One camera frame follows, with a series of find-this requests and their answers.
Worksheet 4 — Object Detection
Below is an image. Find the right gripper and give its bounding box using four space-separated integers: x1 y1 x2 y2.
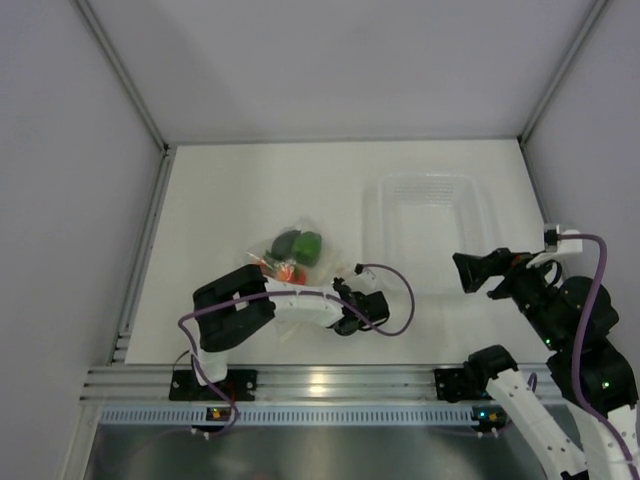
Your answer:
452 246 565 349

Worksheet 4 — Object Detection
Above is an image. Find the clear zip top bag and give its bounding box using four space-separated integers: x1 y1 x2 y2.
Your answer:
239 218 345 341

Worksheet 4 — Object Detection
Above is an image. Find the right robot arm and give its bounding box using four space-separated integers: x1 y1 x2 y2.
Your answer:
453 237 639 479

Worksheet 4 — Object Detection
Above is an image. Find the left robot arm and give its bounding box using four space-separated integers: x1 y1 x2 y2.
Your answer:
191 265 390 400

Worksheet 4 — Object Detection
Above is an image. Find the fake dark green vegetable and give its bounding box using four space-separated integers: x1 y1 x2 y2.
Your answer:
270 230 301 260

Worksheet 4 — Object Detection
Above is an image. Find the clear plastic basket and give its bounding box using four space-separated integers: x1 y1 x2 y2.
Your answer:
362 173 498 297

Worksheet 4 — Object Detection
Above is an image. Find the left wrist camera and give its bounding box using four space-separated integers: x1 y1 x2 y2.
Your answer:
348 264 379 294

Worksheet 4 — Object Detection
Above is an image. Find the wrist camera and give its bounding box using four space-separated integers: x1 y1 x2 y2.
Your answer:
348 264 379 294
527 223 583 268

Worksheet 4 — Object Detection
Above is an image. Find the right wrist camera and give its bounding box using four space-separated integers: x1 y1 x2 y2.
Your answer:
527 223 583 268

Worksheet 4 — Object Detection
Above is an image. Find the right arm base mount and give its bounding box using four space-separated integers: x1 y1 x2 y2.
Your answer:
433 368 491 403

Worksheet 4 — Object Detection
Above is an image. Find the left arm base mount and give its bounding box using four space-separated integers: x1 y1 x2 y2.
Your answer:
169 369 258 402

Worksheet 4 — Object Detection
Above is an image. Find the aluminium mounting rail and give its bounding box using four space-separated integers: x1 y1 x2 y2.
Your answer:
77 363 571 404

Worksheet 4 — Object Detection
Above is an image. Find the slotted cable duct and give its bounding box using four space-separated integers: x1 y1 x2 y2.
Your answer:
100 404 506 427

